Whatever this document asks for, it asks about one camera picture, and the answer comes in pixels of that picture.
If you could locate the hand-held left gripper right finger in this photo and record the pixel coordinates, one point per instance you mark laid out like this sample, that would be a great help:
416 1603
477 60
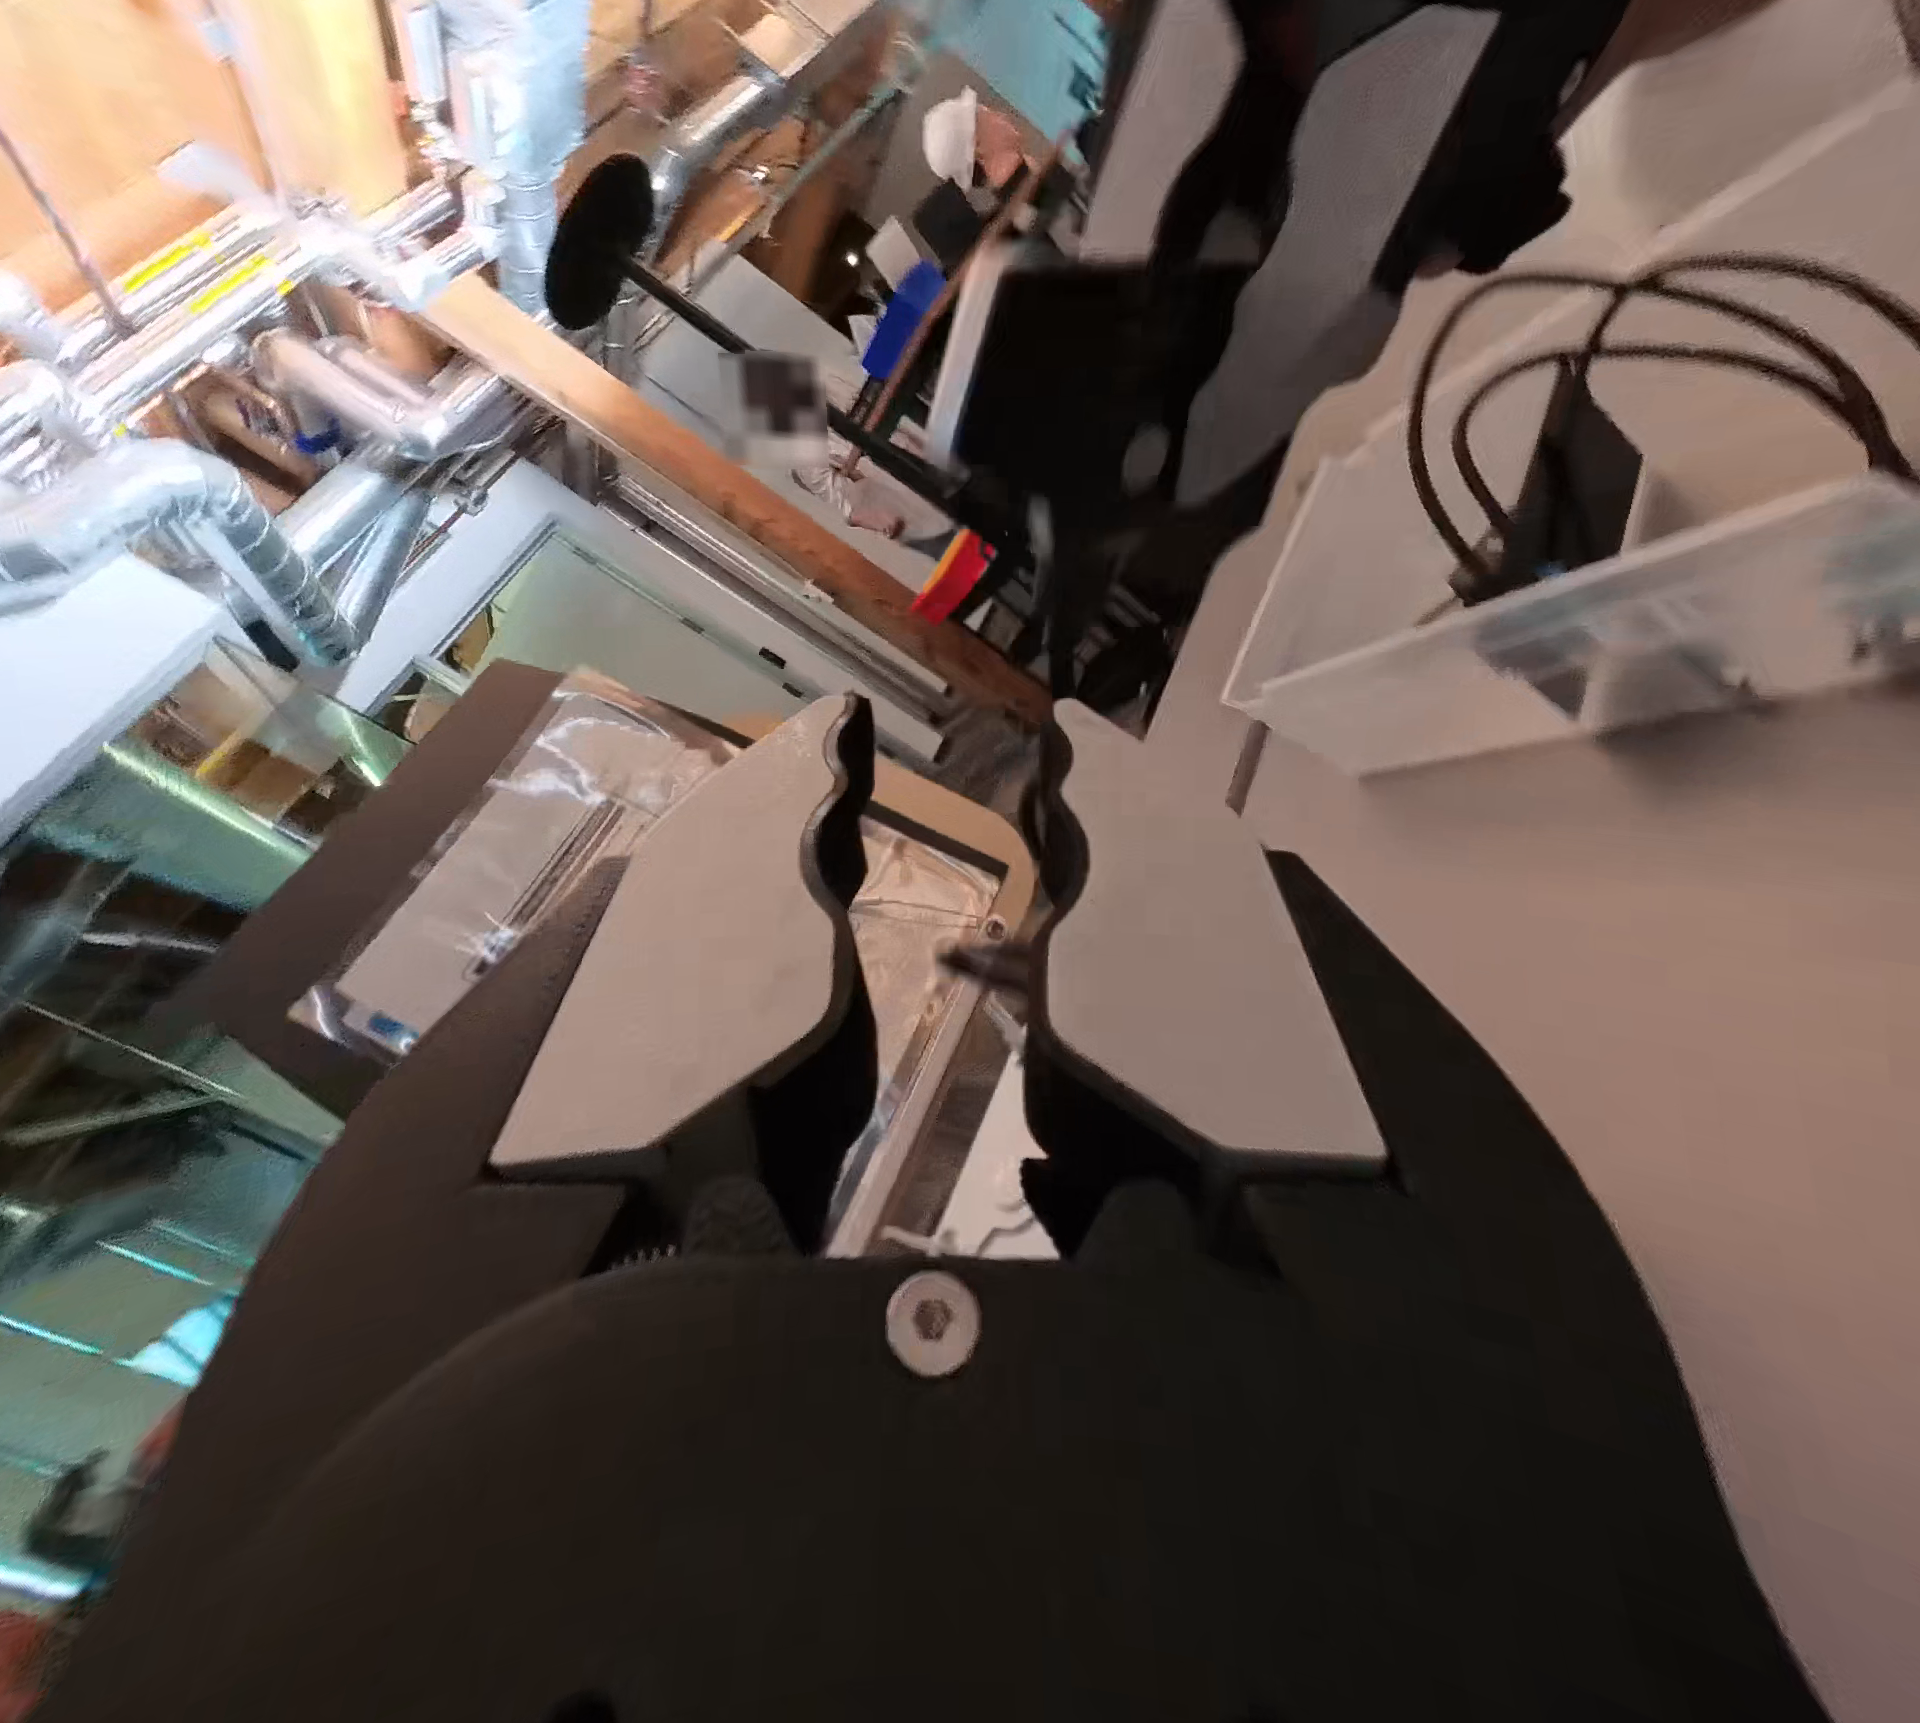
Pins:
1201 972

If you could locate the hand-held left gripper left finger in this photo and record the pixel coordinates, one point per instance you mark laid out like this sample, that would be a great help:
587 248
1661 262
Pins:
692 972

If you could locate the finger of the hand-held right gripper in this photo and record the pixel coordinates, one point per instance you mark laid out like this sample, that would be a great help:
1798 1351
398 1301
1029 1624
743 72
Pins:
1350 194
1164 102

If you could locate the black capture box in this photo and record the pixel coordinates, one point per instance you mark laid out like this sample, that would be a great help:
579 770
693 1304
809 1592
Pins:
1576 480

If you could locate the clear plastic organizer box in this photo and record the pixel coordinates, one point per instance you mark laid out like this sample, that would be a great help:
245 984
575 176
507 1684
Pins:
1651 673

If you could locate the blue bin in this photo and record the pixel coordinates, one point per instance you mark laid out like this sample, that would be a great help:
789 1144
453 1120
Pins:
900 322

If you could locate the white framed glass door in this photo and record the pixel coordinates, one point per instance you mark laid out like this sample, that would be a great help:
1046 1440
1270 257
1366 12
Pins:
674 613

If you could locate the red yellow plastic item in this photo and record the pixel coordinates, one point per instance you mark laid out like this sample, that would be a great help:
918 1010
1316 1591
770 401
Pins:
960 575

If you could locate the black round stand base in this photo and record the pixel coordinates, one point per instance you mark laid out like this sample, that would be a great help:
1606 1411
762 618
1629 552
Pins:
601 238

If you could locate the insulated silver pipes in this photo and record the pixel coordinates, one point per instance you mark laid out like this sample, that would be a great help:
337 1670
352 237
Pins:
225 298

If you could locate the vertical silver duct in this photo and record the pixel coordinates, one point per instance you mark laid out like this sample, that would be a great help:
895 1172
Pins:
525 60

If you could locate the silver flexible air duct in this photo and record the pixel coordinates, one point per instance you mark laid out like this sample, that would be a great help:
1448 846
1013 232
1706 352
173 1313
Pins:
197 524

